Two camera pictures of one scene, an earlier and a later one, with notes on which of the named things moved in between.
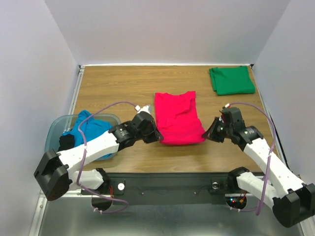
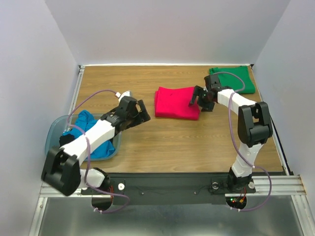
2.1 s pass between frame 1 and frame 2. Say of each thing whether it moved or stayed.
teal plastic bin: stayed
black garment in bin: stayed
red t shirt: moved
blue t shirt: stayed
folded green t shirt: stayed
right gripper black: moved
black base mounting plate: stayed
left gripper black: moved
